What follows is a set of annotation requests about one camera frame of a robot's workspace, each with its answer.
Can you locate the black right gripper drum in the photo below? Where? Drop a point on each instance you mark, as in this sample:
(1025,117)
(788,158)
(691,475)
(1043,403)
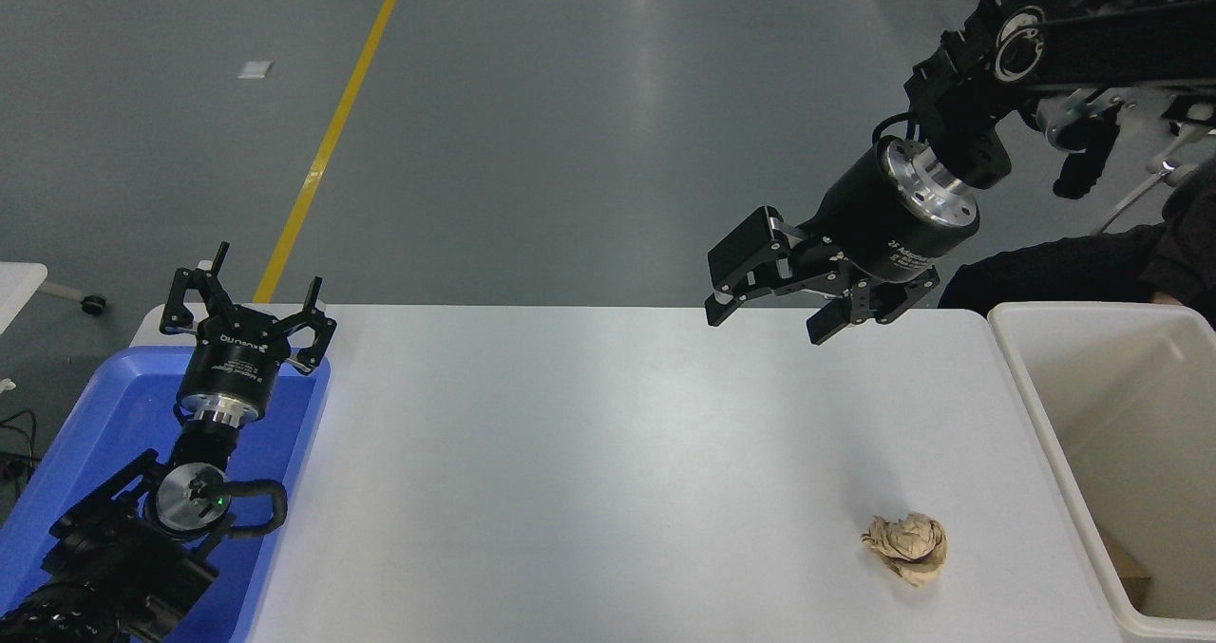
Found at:
(869,220)

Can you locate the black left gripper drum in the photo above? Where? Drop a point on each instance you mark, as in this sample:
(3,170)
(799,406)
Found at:
(233,363)

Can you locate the tan paper ball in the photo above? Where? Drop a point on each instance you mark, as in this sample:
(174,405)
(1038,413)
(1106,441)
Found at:
(907,546)

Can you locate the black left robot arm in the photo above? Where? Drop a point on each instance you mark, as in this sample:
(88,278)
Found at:
(114,548)

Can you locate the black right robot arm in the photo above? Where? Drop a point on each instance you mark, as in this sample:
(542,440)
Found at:
(1064,26)

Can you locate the blue plastic tray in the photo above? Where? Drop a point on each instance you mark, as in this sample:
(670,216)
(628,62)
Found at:
(114,415)

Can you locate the white cart with caster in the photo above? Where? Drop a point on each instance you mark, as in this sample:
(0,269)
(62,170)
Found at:
(17,287)

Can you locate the person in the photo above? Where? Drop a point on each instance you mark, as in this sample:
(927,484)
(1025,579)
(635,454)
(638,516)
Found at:
(1045,273)

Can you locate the white paper sheet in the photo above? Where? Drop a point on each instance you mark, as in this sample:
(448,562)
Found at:
(255,69)

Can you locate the large pale plastic bin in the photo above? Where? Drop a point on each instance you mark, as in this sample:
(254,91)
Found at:
(1092,387)

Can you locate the white tubular chair frame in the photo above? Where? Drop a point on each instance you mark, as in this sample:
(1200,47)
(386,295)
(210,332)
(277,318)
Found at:
(1135,198)

